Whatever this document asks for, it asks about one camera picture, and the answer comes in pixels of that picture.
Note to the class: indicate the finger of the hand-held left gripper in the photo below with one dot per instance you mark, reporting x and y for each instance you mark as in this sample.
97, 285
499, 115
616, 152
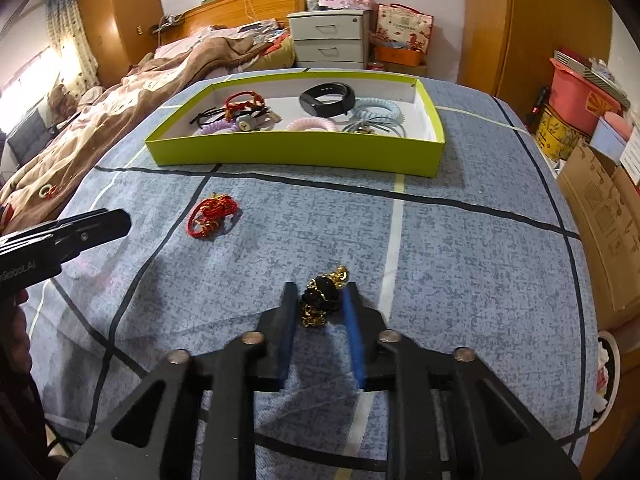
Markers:
75, 219
110, 227

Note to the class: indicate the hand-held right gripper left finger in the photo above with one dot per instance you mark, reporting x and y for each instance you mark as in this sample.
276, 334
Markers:
285, 350

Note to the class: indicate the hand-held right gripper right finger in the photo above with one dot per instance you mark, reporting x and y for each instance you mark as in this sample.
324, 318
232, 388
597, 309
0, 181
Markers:
356, 345

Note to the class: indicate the yellow-green cardboard box tray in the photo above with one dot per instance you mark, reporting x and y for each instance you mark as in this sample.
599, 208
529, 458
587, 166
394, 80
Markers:
300, 152

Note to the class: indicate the black wrist band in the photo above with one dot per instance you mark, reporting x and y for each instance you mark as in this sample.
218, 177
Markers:
307, 100

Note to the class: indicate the person's left hand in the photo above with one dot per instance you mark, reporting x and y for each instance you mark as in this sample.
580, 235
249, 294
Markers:
15, 335

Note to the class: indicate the grey chair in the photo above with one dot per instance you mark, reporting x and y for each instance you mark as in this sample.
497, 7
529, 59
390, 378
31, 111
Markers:
27, 135

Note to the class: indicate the brown teddy bear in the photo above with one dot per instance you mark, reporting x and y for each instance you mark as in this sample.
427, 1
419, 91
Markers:
64, 100

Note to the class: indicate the brown blanket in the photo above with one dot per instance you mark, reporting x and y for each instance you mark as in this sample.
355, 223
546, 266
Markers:
125, 105

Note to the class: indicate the blue patterned tablecloth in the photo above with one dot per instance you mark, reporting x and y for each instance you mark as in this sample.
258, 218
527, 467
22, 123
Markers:
475, 270

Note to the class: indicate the dotted curtain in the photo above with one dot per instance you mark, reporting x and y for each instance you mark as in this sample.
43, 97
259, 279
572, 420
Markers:
75, 40

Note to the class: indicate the wooden wardrobe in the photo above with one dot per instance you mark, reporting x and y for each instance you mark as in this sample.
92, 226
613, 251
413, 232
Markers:
125, 10

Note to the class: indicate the floral pillow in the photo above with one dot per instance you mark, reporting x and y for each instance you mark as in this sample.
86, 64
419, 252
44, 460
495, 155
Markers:
272, 50

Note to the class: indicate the white round basket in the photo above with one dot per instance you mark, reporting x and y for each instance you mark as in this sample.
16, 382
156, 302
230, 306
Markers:
607, 375

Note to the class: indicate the wooden headboard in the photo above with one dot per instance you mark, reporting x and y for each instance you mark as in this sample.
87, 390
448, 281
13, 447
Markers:
260, 2

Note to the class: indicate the cardboard box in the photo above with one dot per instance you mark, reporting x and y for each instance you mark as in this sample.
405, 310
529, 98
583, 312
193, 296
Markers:
605, 230

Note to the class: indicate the red can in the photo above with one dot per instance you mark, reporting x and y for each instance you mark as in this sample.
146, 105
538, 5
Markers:
376, 65

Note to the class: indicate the white drawer nightstand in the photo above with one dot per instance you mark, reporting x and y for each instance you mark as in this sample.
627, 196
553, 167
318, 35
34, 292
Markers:
325, 30

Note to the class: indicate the orange box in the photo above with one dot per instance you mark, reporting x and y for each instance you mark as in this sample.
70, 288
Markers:
397, 56

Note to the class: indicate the yellow printed tin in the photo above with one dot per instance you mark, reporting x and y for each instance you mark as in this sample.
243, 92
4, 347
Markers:
562, 132

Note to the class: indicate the red printed shopping bag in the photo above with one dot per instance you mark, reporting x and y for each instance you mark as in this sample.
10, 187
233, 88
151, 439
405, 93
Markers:
405, 25

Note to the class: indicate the pink box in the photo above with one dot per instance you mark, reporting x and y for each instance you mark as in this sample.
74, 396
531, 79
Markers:
345, 2

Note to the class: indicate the pink bucket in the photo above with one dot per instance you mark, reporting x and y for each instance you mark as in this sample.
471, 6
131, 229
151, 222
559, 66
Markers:
580, 95

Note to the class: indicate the wooden door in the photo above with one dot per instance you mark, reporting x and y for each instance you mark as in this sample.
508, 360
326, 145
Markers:
530, 25

